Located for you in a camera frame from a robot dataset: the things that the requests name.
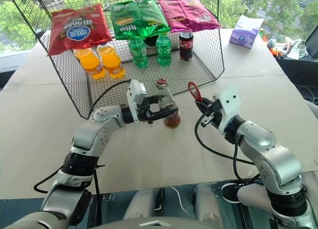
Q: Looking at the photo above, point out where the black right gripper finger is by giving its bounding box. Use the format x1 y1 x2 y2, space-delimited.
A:
195 102 212 115
194 97 213 109

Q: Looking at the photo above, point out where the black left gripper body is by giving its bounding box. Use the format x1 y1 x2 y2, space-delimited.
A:
136 96 157 126

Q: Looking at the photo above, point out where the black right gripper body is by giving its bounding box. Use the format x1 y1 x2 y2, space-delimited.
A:
200 97 224 128

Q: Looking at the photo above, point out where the clear glass bottle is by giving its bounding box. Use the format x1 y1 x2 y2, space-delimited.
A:
156 82 182 129

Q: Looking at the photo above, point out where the red bottle opener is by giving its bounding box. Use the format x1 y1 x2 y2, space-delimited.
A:
187 81 203 103

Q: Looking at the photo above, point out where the green soda plastic bottle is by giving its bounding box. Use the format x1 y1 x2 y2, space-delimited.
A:
128 37 150 69
156 33 173 67

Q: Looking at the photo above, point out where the dark cola plastic bottle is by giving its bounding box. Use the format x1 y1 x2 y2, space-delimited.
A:
179 30 194 62

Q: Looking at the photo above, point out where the orange soda plastic bottle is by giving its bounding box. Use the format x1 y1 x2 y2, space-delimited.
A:
73 47 108 81
96 42 126 80

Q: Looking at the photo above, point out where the purple white tissue box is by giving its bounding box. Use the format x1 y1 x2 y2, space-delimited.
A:
229 14 265 50

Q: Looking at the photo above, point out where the black sneaker white sole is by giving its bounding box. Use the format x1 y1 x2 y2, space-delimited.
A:
221 182 245 203

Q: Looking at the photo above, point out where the green chip bag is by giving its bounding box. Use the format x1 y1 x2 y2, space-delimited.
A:
109 0 171 41

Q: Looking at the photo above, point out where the purple chip bag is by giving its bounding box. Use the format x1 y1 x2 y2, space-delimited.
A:
158 0 222 33

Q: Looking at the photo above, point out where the white rounded robot leg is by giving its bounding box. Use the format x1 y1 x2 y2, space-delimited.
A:
123 188 157 221
193 183 225 223

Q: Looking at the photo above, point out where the black side desk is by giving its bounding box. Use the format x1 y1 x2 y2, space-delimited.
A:
275 55 318 100

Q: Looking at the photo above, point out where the colourful toy clutter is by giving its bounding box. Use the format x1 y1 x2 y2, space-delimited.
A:
258 27 307 61

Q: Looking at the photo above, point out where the red chip bag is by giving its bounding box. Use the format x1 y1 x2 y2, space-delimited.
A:
47 3 113 57

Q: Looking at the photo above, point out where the grey robot torso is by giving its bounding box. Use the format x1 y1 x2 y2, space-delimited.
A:
94 215 274 229

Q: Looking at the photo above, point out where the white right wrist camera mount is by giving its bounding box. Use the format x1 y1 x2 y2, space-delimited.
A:
213 85 242 135

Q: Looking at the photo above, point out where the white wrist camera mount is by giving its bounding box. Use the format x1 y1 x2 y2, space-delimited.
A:
126 79 147 122
213 85 242 135

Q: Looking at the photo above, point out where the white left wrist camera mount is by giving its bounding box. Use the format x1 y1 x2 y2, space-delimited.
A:
126 79 147 122

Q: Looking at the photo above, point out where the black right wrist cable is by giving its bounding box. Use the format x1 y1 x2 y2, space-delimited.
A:
194 113 262 184

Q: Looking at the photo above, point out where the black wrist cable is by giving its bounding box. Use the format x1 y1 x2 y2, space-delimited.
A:
194 113 262 184
87 79 131 115

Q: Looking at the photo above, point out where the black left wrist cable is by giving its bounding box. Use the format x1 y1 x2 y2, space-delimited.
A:
87 79 131 115

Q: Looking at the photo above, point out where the black wire mesh rack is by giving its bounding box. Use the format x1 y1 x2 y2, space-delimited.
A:
6 0 226 120

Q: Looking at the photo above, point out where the thin white cable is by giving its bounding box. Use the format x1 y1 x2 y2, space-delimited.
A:
170 186 194 215

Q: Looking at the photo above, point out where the black left shoulder cable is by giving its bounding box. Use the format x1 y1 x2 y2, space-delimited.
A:
33 164 106 227

